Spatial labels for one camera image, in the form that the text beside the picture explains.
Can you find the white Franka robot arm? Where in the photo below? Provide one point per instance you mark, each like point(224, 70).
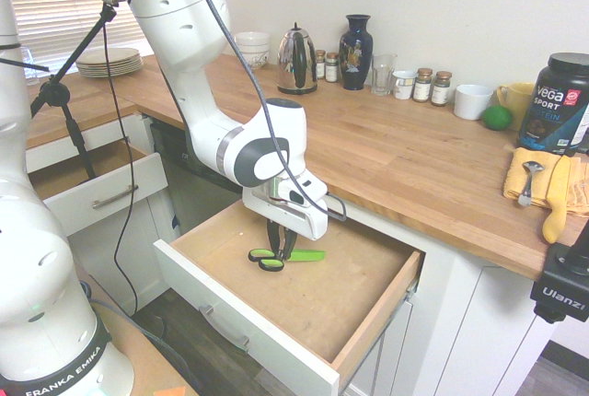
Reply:
point(184, 46)

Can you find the black tripod boom stand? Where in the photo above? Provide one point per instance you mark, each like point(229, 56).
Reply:
point(60, 92)

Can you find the small white printed mug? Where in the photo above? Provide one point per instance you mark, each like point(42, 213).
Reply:
point(404, 86)

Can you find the green black sheathed scissors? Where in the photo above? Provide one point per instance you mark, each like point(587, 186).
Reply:
point(308, 256)

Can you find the clear ribbed drinking glass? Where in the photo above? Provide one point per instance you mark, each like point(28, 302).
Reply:
point(384, 76)

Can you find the stainless steel electric kettle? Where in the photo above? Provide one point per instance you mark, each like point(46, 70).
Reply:
point(294, 64)

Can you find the stack of beige plates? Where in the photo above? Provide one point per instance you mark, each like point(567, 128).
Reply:
point(110, 63)

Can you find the open wooden drawer white front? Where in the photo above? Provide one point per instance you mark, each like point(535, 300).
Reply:
point(299, 304)

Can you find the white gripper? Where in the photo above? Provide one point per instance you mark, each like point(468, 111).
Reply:
point(294, 221)

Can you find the plain white cup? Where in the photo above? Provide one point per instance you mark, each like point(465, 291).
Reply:
point(473, 102)

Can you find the white kitchen cabinet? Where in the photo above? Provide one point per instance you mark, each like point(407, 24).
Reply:
point(460, 322)

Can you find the black Vega protein tub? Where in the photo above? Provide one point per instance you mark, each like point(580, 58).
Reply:
point(552, 106)

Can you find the dark blue painted vase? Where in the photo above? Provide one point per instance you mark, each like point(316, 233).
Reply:
point(355, 55)

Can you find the yellow folded cloth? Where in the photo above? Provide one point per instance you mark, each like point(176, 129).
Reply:
point(515, 179)

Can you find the metal spoon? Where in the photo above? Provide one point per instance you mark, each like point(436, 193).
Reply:
point(532, 167)

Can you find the green lime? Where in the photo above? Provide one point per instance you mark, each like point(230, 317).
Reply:
point(497, 118)

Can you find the yellow ceramic mug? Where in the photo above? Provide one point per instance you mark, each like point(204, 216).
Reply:
point(517, 101)

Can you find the white window blinds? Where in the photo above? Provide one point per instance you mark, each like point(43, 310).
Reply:
point(55, 9)

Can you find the black dishwasher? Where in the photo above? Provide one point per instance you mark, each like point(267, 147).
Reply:
point(193, 193)

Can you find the clear glass tumbler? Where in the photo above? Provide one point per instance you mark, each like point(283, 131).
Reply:
point(29, 66)

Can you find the white patterned bowl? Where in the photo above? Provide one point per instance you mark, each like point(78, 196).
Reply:
point(254, 60)

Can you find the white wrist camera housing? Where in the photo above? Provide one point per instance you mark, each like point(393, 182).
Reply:
point(313, 186)

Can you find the brown lid spice jar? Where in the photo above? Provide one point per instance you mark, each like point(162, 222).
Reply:
point(422, 87)
point(442, 91)

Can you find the small white label spice jar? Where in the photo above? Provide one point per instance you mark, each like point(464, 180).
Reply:
point(332, 68)
point(320, 64)

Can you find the black clamp camera stand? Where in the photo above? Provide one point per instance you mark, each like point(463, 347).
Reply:
point(559, 290)

